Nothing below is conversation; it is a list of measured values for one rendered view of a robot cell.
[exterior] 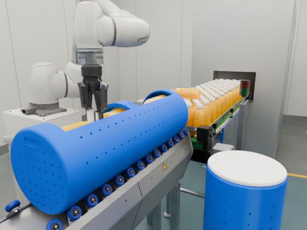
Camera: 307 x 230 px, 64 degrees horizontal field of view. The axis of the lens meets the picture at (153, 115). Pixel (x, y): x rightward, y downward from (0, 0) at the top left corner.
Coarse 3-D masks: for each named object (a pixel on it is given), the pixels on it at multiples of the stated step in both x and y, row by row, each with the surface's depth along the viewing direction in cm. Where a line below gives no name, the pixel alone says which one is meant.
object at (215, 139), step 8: (248, 104) 273; (248, 112) 281; (216, 136) 167; (208, 144) 152; (200, 152) 185; (208, 152) 155; (192, 160) 172; (200, 160) 172; (184, 192) 207; (192, 192) 203; (168, 200) 216; (168, 208) 218; (168, 216) 219
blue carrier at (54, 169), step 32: (32, 128) 71; (96, 128) 82; (128, 128) 93; (160, 128) 112; (32, 160) 74; (64, 160) 67; (96, 160) 76; (128, 160) 93; (32, 192) 78; (64, 192) 69
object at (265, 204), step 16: (208, 176) 90; (208, 192) 91; (224, 192) 83; (240, 192) 80; (256, 192) 78; (272, 192) 79; (208, 208) 92; (224, 208) 84; (240, 208) 81; (256, 208) 80; (272, 208) 81; (208, 224) 93; (224, 224) 86; (240, 224) 82; (256, 224) 81; (272, 224) 83
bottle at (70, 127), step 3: (75, 123) 85; (78, 123) 85; (81, 123) 86; (84, 123) 86; (87, 123) 88; (63, 126) 82; (66, 126) 81; (69, 126) 82; (72, 126) 82; (75, 126) 83; (78, 126) 84; (63, 129) 79; (66, 129) 80; (69, 129) 81
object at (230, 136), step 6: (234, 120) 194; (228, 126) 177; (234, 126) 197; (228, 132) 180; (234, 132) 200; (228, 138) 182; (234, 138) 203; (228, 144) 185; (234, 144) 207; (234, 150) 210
